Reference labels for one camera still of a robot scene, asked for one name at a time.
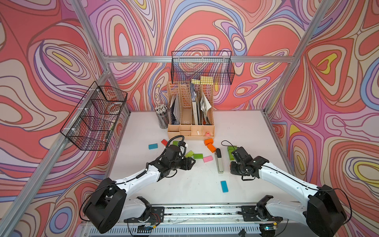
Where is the green block carried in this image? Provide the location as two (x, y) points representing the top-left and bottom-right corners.
(228, 150), (235, 161)

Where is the green block long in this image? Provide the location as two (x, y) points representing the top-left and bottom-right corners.
(227, 146), (238, 151)

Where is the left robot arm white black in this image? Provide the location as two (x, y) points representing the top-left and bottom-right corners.
(83, 145), (196, 234)

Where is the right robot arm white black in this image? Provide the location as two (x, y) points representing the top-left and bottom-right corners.
(230, 147), (350, 237)

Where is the red wooden block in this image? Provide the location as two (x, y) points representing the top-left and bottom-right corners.
(161, 139), (168, 147)

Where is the light green block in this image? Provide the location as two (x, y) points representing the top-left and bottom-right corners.
(185, 151), (194, 158)

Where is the black white stapler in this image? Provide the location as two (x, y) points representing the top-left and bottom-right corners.
(214, 148), (224, 174)

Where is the green block middle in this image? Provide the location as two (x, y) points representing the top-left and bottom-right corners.
(193, 154), (203, 160)

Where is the teal block front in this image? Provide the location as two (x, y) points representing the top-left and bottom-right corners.
(220, 181), (229, 193)

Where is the pink wooden block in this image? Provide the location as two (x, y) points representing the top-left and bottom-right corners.
(203, 156), (213, 163)

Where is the orange block lower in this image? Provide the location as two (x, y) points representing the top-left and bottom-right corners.
(207, 143), (217, 153)

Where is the orange block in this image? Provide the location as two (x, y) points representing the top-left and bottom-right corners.
(204, 138), (214, 146)
(207, 143), (217, 153)

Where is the orange block upper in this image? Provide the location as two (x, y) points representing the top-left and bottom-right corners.
(204, 138), (214, 146)

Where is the clear cup of pencils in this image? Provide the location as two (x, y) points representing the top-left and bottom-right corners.
(155, 104), (169, 129)

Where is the beige desk organizer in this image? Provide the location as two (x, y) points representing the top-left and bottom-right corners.
(167, 82), (215, 140)

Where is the yellow sticky note block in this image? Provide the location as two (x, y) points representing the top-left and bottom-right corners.
(191, 76), (214, 85)

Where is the teal block near left wall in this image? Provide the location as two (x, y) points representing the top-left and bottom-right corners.
(149, 143), (158, 150)

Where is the metal base rail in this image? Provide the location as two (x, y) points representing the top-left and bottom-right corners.
(124, 202), (314, 232)

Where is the left black wire basket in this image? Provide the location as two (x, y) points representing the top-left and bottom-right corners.
(60, 82), (127, 151)

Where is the black wire basket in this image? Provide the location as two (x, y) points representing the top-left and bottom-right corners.
(171, 49), (235, 86)
(60, 82), (127, 151)

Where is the back black wire basket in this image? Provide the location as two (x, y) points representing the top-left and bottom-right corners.
(171, 49), (235, 86)

